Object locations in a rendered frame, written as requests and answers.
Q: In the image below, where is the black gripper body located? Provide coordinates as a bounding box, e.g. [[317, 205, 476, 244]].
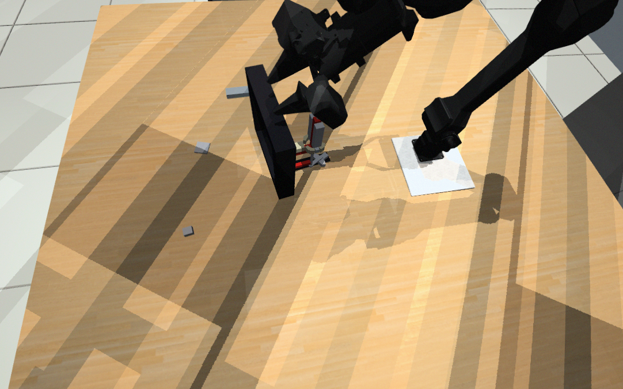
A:
[[305, 11, 369, 129]]

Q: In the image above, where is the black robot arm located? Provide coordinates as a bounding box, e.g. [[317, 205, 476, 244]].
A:
[[272, 0, 619, 162]]

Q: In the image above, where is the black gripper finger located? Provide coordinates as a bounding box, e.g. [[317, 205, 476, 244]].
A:
[[266, 49, 309, 85], [273, 81, 311, 115]]

